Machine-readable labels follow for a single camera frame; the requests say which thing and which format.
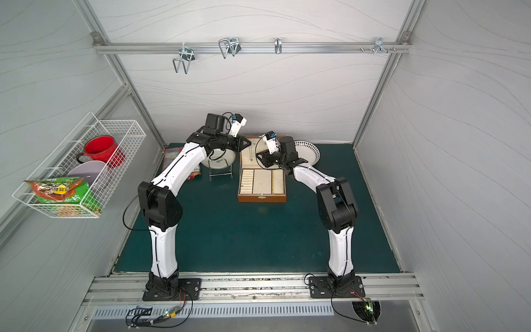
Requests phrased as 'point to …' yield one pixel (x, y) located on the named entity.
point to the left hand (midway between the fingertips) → (250, 141)
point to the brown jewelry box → (258, 183)
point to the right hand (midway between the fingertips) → (258, 151)
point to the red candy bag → (170, 155)
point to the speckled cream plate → (219, 158)
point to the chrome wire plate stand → (220, 174)
